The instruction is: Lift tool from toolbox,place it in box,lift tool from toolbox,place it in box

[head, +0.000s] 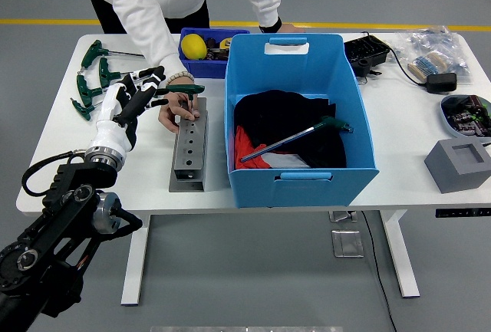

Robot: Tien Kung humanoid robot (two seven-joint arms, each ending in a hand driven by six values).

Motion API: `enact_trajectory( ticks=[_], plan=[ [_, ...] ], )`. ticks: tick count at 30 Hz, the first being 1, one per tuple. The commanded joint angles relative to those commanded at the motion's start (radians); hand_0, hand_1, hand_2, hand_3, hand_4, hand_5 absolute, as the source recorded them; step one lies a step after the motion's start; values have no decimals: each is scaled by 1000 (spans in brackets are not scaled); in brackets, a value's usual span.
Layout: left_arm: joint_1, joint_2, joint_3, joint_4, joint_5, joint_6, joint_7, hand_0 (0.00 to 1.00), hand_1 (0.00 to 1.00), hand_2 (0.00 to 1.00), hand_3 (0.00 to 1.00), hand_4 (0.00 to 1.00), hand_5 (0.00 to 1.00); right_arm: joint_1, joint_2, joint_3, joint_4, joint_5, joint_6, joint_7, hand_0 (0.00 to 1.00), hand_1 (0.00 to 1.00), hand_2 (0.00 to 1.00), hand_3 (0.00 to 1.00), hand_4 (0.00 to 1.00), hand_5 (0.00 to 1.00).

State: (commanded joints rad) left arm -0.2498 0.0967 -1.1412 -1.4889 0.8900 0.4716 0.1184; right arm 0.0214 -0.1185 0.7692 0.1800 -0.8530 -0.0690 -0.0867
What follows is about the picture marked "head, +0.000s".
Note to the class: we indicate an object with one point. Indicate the yellow lemon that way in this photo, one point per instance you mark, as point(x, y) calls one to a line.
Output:
point(193, 46)

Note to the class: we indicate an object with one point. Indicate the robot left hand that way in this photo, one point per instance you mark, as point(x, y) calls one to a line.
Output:
point(111, 117)

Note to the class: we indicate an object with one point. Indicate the white table leg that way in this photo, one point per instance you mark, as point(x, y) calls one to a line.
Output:
point(403, 263)
point(134, 263)

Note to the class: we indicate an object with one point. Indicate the black plastic tray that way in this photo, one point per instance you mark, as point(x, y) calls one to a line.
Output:
point(366, 52)

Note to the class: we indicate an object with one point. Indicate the grey block with square recess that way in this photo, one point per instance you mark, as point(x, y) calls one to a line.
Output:
point(452, 175)

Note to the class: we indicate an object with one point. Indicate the red cloth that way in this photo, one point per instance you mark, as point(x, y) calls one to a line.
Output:
point(245, 148)

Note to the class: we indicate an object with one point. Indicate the large metal floor plate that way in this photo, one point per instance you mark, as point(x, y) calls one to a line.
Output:
point(347, 244)

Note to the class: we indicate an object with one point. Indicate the small dark blue bin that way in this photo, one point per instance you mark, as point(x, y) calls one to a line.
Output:
point(207, 69)

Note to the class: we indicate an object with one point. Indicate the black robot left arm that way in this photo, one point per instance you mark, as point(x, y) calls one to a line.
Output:
point(57, 209)

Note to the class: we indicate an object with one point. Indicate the dark round part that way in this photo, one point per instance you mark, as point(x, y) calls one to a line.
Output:
point(210, 42)

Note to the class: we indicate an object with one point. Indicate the clear plastic component bags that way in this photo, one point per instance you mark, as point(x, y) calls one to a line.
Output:
point(433, 40)

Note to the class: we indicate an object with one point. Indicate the black table control panel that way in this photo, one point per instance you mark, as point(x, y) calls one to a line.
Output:
point(460, 212)

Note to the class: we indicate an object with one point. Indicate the black power adapter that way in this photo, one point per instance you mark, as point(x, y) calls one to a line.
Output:
point(441, 83)

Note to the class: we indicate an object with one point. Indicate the person's left forearm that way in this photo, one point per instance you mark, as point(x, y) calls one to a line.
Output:
point(264, 2)

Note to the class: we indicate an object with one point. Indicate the small metal floor plate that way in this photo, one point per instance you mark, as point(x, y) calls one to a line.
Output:
point(341, 216)

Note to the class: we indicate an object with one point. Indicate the light blue plate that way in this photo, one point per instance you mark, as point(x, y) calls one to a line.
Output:
point(447, 125)

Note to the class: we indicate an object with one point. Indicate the person's left hand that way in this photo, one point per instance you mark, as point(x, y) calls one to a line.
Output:
point(291, 28)

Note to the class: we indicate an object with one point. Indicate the white grey cloth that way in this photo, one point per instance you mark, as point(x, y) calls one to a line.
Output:
point(287, 160)

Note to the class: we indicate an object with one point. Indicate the black wrist watch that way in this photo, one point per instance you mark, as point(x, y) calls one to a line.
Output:
point(273, 25)

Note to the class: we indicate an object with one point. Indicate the person's right forearm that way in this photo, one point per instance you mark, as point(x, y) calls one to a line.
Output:
point(153, 40)

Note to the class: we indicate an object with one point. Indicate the black cloth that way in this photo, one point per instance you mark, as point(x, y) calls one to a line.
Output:
point(287, 117)

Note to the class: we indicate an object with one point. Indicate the large light blue box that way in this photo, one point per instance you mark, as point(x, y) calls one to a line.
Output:
point(295, 75)

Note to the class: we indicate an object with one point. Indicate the person's right hand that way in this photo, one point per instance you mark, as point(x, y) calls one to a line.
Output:
point(172, 107)

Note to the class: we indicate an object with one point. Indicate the pile of electronic parts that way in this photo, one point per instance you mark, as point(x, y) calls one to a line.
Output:
point(468, 117)

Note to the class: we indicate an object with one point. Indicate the dark brown parts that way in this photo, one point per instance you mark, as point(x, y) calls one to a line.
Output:
point(216, 55)

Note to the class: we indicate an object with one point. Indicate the yellow tape measure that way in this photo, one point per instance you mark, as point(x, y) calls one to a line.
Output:
point(225, 43)

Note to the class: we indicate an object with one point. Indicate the beige resistor strip bundle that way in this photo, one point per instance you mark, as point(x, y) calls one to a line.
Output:
point(426, 65)

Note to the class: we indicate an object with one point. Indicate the grey metal wrench rack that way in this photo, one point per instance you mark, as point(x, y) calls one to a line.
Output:
point(190, 144)

